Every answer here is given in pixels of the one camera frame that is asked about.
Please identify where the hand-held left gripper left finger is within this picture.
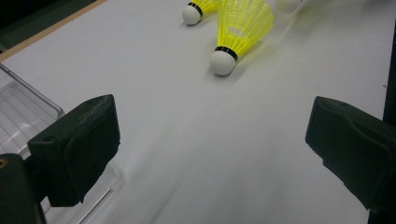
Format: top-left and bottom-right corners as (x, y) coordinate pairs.
(27, 93), (121, 208)

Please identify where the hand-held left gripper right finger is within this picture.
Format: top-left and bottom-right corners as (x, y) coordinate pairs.
(304, 95), (396, 216)

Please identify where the yellow shuttlecock with white cork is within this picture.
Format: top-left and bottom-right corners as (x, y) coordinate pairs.
(181, 0), (223, 26)
(208, 0), (276, 77)

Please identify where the clear plastic container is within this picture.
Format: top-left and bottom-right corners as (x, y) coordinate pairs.
(0, 63), (124, 224)

